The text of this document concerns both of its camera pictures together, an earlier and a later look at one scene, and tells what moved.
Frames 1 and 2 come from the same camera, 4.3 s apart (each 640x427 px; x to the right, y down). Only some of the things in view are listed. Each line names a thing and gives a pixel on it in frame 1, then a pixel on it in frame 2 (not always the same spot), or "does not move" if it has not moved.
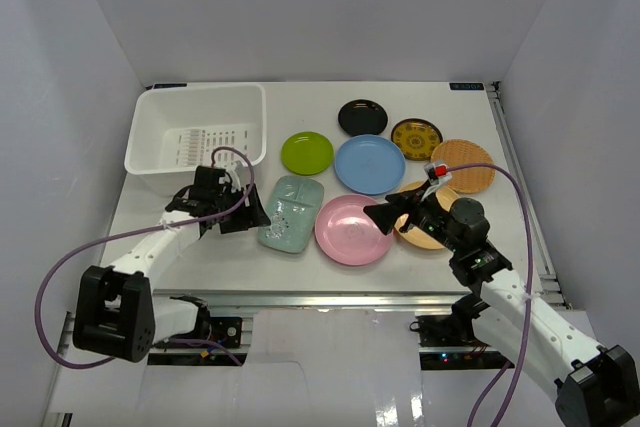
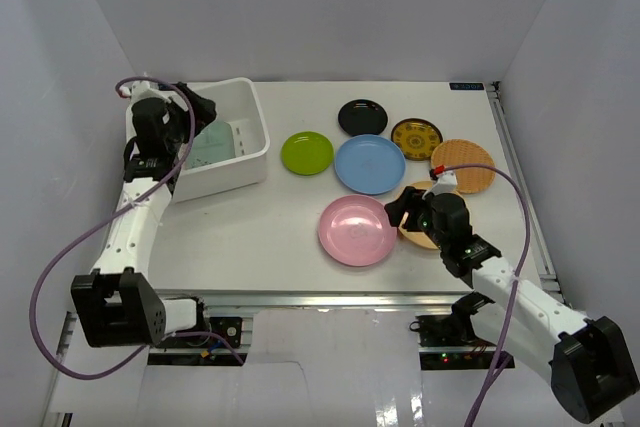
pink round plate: [347, 234] does not move
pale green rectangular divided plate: [293, 211] to [214, 144]
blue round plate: [370, 164] does not move
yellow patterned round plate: [416, 139] does not move
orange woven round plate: [466, 179] does not move
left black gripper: [235, 215] to [192, 110]
